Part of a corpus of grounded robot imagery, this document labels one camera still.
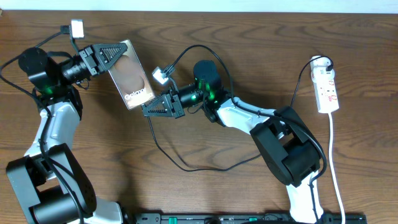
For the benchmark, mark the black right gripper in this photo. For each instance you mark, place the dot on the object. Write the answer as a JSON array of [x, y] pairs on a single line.
[[166, 112]]

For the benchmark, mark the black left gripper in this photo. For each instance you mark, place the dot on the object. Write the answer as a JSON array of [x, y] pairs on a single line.
[[95, 60]]

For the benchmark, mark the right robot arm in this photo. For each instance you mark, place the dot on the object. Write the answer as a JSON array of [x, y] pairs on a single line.
[[284, 142]]

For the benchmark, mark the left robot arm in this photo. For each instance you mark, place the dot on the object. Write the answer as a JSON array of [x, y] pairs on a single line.
[[49, 183]]

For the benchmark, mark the white power strip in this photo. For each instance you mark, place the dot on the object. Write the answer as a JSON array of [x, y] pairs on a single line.
[[322, 75]]

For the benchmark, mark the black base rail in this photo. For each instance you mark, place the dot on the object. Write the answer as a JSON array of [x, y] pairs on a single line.
[[156, 218]]

